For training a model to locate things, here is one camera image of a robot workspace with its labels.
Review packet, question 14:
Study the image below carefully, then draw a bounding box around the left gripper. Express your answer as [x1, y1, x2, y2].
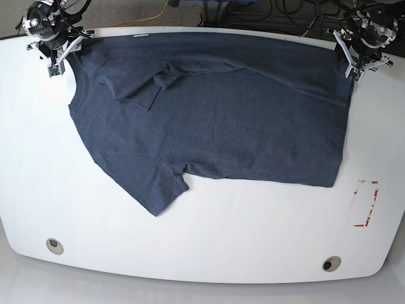
[333, 27, 394, 75]

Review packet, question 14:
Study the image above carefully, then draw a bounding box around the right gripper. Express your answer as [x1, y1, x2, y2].
[27, 30, 95, 67]

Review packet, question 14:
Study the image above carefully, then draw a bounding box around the dark blue t-shirt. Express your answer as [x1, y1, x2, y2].
[67, 32, 354, 216]

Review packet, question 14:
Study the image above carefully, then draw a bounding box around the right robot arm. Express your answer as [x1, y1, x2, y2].
[15, 1, 94, 76]

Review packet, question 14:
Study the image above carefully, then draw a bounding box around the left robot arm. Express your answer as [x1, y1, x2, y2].
[281, 1, 404, 82]

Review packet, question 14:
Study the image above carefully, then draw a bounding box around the red tape rectangle marking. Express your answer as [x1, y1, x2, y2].
[351, 180, 379, 227]

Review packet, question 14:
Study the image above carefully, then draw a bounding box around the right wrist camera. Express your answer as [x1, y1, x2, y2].
[47, 62, 65, 77]

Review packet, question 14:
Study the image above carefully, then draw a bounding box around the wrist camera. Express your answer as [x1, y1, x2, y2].
[47, 62, 65, 77]
[345, 66, 364, 82]

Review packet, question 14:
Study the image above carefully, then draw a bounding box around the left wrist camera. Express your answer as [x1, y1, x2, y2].
[345, 66, 364, 82]

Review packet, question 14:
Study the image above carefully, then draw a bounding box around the yellow cable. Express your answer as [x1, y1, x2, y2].
[118, 0, 168, 28]

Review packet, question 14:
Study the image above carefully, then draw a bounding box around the left table cable grommet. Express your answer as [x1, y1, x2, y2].
[46, 239, 64, 255]

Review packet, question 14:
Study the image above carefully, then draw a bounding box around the table cable grommet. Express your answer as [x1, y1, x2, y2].
[46, 239, 64, 255]
[322, 256, 342, 272]

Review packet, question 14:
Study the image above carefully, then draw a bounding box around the right table cable grommet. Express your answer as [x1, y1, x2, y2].
[322, 256, 342, 272]

